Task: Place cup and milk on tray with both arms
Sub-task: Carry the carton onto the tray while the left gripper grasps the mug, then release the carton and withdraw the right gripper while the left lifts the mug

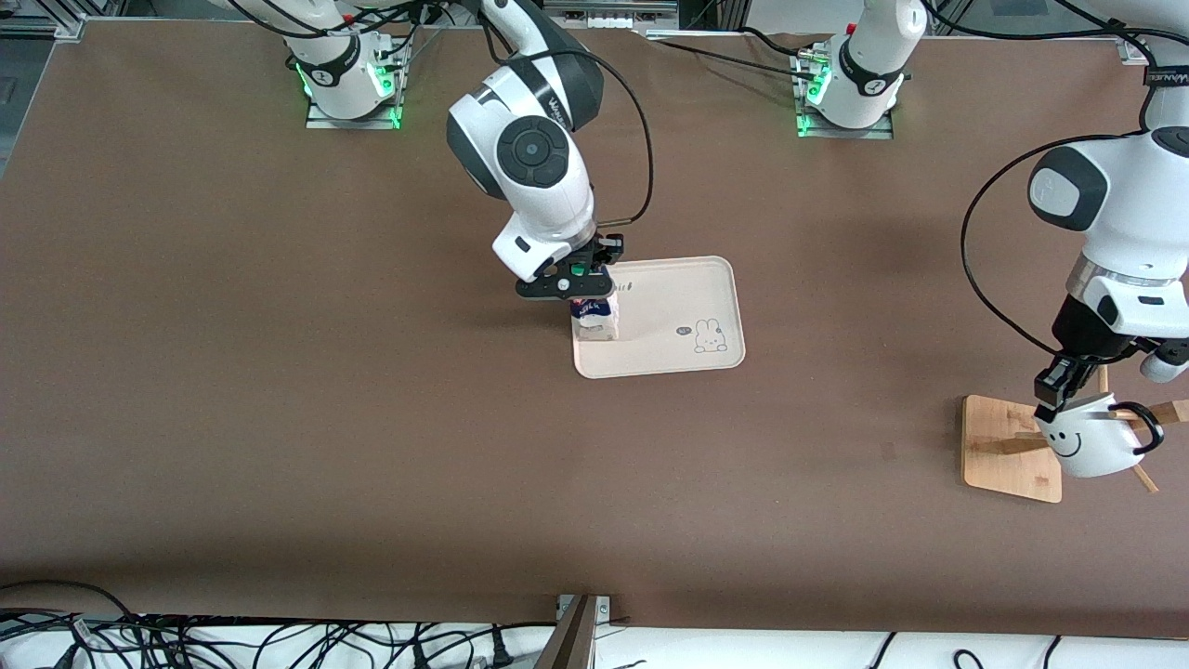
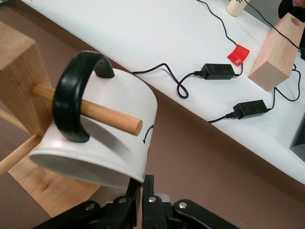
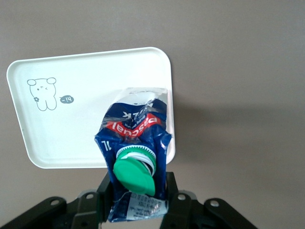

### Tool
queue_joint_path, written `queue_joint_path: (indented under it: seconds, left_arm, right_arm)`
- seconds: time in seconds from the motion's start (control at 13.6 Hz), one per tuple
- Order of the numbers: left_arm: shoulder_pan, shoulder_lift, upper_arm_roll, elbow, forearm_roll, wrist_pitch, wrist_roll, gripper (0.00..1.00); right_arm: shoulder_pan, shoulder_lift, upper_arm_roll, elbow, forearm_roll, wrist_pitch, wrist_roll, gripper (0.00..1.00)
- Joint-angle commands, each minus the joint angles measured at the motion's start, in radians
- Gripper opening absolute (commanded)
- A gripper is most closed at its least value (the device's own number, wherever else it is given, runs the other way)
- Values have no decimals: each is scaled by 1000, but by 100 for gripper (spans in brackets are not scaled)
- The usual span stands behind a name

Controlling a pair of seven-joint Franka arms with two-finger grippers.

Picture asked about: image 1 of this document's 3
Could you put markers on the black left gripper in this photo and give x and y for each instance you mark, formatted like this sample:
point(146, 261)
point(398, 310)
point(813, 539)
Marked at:
point(1080, 328)

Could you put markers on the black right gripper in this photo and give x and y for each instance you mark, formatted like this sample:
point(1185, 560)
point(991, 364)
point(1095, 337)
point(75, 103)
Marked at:
point(606, 250)

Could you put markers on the blue white milk carton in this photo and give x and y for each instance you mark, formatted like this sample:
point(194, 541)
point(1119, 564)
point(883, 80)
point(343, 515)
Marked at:
point(594, 321)

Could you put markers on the white smiley face cup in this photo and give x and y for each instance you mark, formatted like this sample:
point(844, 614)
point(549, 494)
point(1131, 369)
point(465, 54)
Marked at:
point(1096, 446)

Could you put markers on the cream rabbit print tray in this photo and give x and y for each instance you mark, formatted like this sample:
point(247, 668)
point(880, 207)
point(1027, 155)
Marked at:
point(669, 321)

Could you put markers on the wooden cup stand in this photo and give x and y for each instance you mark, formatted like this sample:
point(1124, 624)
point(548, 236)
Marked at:
point(1008, 465)

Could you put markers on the white power strip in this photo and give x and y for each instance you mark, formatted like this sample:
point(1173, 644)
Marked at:
point(608, 11)

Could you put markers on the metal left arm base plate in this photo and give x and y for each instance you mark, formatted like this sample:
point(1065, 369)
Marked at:
point(845, 133)

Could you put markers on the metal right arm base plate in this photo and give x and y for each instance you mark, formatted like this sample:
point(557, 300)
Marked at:
point(353, 123)

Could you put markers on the aluminium frame corner bracket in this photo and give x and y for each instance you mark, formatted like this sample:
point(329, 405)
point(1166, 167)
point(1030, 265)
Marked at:
point(1135, 51)

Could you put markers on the metal bracket with bar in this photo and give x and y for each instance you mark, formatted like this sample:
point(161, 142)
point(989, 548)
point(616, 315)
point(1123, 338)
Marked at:
point(576, 636)

